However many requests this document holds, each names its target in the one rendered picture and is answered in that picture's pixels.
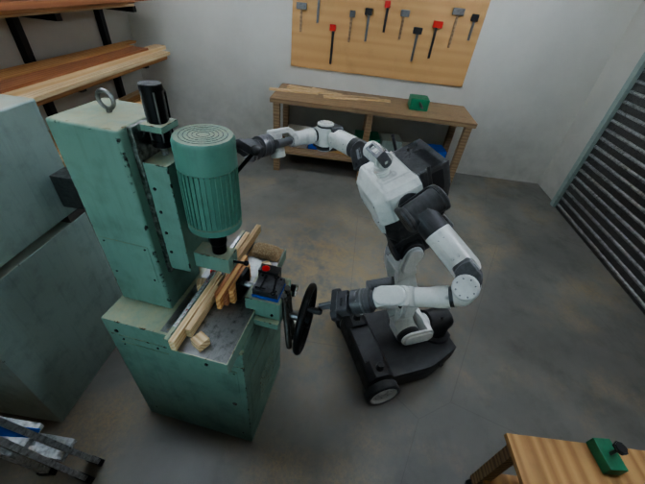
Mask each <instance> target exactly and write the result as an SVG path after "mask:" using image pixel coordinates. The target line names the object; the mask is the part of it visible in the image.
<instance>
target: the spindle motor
mask: <svg viewBox="0 0 645 484"><path fill-rule="evenodd" d="M170 142H171V147H172V151H173V156H174V161H175V165H176V169H177V174H178V178H179V187H180V192H181V196H182V200H183V205H184V210H185V214H186V219H187V224H188V228H189V229H190V231H191V232H193V233H194V234H196V235H198V236H200V237H204V238H220V237H225V236H228V235H231V234H233V233H235V232H236V231H237V230H239V229H240V227H241V226H242V209H241V198H240V186H239V174H238V161H237V150H236V137H235V135H234V134H233V132H232V131H231V130H230V129H228V128H226V127H223V126H218V125H212V124H195V125H189V126H184V127H181V128H178V129H176V130H175V131H173V133H172V135H171V138H170Z"/></svg>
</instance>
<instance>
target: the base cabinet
mask: <svg viewBox="0 0 645 484"><path fill-rule="evenodd" d="M108 333H109V334H110V336H111V338H112V340H113V342H114V344H115V346H116V347H117V349H118V350H119V352H120V354H121V356H122V357H123V359H124V361H125V363H126V365H127V367H128V369H129V370H130V372H131V375H132V377H133V379H134V380H135V382H136V384H137V386H138V388H139V390H140V392H141V393H142V395H143V397H144V399H145V401H146V402H147V403H148V405H149V407H150V409H151V411H153V412H156V413H158V414H162V415H165V416H168V417H172V418H175V419H178V420H181V421H185V422H188V423H191V424H196V425H199V426H203V427H206V428H209V429H213V430H216V431H219V432H223V433H226V434H228V435H231V436H235V437H238V438H241V439H245V440H248V441H251V442H252V440H253V438H254V435H255V432H256V429H257V427H258V425H259V422H260V420H261V417H262V414H263V411H264V409H265V406H266V403H267V400H268V398H269V395H270V393H271V390H272V388H273V385H274V382H275V378H276V375H277V372H278V370H279V367H280V325H279V328H278V330H276V329H272V328H268V327H262V329H261V331H260V333H259V336H258V338H257V340H256V342H255V344H254V347H253V349H252V351H251V354H250V356H249V359H248V361H247V363H246V365H245V367H244V368H239V367H236V366H233V367H232V369H231V371H230V373H229V375H227V374H223V373H220V372H216V371H212V370H209V369H206V368H203V367H199V366H195V365H192V364H188V363H185V362H181V361H177V360H175V359H171V357H170V355H169V352H168V350H167V348H166V347H162V346H159V345H156V344H152V343H148V342H145V341H141V340H137V339H134V338H130V337H128V336H124V335H120V334H117V333H113V332H108Z"/></svg>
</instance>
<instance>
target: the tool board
mask: <svg viewBox="0 0 645 484"><path fill-rule="evenodd" d="M489 5H490V0H293V11H292V49H291V66H298V67H306V68H314V69H321V70H329V71H337V72H345V73H352V74H360V75H367V76H374V77H382V78H390V79H398V80H405V81H413V82H421V83H428V84H436V85H451V86H458V87H462V86H463V83H464V80H465V77H466V72H467V70H468V67H469V64H470V61H471V58H472V55H473V52H474V49H475V46H476V43H477V40H478V37H479V35H480V32H481V29H482V26H483V23H484V20H485V17H486V14H487V11H488V8H489Z"/></svg>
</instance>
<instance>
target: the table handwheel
mask: <svg viewBox="0 0 645 484"><path fill-rule="evenodd" d="M316 298H317V284H316V283H314V282H312V283H310V284H309V285H308V287H307V289H306V291H305V293H304V296H303V299H302V302H301V305H300V309H299V311H295V310H293V312H291V313H289V319H292V320H296V321H297V322H296V327H295V332H294V338H293V353H294V354H295V355H299V354H300V353H301V352H302V350H303V348H304V345H305V342H306V339H307V336H308V333H309V329H310V326H311V323H312V319H313V314H314V313H311V312H309V311H307V308H308V306H309V307H315V304H316Z"/></svg>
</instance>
